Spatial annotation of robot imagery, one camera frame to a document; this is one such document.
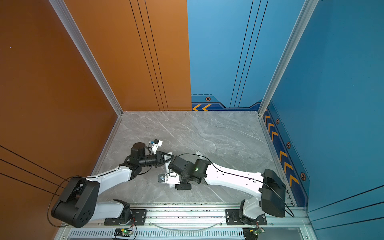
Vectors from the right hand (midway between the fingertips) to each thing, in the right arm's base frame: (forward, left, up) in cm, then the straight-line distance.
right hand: (176, 179), depth 73 cm
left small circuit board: (-20, +25, -14) cm, 35 cm away
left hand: (+12, +2, 0) cm, 12 cm away
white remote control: (+5, +5, -1) cm, 7 cm away
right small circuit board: (-21, -36, -14) cm, 44 cm away
